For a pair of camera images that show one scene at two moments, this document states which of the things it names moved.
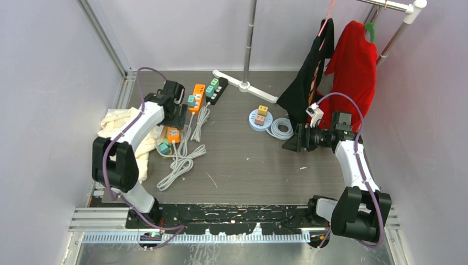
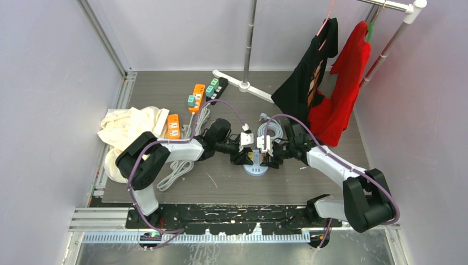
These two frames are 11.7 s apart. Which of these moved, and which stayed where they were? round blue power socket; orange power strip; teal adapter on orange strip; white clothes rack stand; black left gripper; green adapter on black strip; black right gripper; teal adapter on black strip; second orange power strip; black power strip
Moved: round blue power socket; black left gripper; black right gripper
Stayed: white clothes rack stand; second orange power strip; teal adapter on black strip; green adapter on black strip; teal adapter on orange strip; black power strip; orange power strip
